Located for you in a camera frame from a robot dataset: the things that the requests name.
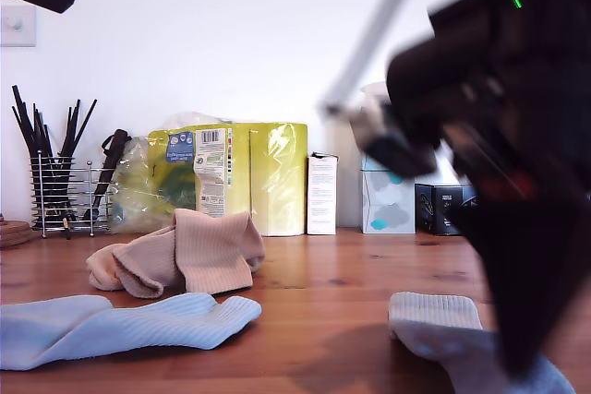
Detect light blue ribbed sock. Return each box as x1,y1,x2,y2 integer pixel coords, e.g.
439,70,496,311
0,293,263,373
387,291,576,394

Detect beige ribbed sock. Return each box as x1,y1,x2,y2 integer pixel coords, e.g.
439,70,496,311
173,208,268,302
86,226,179,301

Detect black protein bar box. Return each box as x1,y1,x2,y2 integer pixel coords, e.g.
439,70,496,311
414,183,479,236

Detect grey cloud tissue box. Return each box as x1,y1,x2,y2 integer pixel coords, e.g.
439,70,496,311
360,170,416,234

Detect thin black stick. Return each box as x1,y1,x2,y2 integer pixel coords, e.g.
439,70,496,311
11,84,42,158
59,98,98,158
57,98,82,158

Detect white carton box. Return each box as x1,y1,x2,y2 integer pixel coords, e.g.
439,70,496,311
307,150,340,235

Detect yellow-green paper roll pack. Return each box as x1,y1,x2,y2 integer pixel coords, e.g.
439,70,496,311
109,111,309,237

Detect white wall light switch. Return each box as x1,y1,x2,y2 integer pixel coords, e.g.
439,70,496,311
0,6,37,48

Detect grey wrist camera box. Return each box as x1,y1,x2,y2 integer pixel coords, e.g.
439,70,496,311
322,98,438,179

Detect dark brown strapped tool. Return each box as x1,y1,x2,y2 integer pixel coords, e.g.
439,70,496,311
91,128,134,224

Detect chrome wire rack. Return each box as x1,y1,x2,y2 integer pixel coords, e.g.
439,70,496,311
30,153,112,238

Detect grey camera cable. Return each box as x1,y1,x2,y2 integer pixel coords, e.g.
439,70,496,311
318,0,428,113

